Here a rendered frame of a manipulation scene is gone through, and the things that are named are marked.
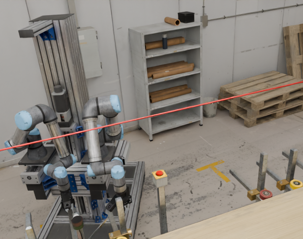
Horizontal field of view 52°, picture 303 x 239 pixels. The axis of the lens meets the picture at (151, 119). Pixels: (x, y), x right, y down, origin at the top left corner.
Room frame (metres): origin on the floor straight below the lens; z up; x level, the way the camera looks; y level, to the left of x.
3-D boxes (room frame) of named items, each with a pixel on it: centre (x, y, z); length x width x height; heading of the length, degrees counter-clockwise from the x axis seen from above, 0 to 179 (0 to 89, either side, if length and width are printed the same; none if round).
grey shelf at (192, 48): (4.29, -0.28, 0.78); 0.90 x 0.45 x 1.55; 113
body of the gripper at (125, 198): (1.51, 0.22, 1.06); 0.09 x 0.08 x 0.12; 129
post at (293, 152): (1.80, -0.96, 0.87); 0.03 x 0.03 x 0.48; 18
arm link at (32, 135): (2.11, 0.92, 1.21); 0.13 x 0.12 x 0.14; 140
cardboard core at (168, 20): (4.34, -0.38, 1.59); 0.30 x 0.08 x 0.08; 23
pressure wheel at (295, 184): (1.68, -0.96, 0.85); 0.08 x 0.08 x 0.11
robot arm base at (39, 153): (2.11, 0.92, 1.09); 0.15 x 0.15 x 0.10
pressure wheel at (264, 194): (1.61, -0.72, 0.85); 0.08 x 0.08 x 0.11
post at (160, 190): (1.50, -0.02, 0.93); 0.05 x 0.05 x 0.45; 18
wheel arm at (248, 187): (1.80, -0.66, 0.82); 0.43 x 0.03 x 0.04; 18
